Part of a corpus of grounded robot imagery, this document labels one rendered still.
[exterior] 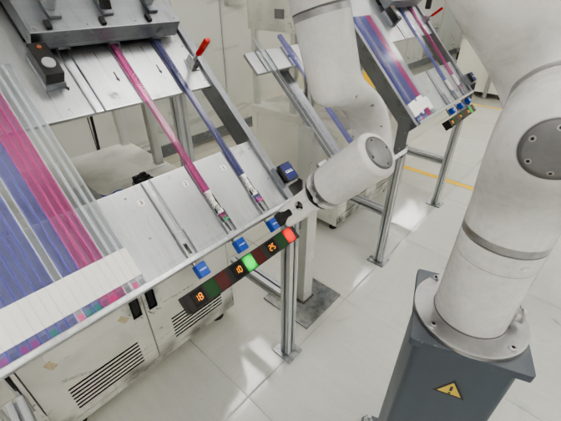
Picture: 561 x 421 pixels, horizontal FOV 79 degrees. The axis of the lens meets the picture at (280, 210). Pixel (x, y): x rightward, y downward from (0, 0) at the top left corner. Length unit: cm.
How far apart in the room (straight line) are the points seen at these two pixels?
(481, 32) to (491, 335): 46
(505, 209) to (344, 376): 102
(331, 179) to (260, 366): 95
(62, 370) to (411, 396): 91
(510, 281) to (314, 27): 46
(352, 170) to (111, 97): 56
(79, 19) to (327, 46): 57
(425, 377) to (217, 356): 90
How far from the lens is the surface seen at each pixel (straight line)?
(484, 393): 76
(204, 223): 79
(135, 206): 76
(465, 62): 516
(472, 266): 60
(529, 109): 44
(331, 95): 57
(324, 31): 57
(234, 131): 97
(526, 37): 54
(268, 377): 140
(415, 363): 73
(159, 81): 95
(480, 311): 64
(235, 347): 147
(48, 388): 123
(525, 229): 55
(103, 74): 92
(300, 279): 150
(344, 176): 60
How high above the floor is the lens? 120
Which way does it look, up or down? 34 degrees down
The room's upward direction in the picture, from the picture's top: straight up
